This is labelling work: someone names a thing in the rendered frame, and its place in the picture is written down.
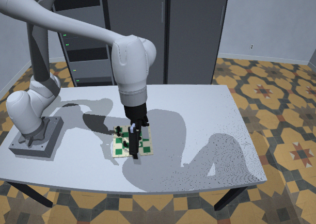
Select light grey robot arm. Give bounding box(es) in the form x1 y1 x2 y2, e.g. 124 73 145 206
0 0 156 145

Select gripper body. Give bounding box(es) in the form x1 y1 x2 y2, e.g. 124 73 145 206
124 103 147 130

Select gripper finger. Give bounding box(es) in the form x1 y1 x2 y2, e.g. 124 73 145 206
128 121 142 165
141 115 149 139

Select green and white chessboard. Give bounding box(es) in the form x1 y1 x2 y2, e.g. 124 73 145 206
113 124 153 158

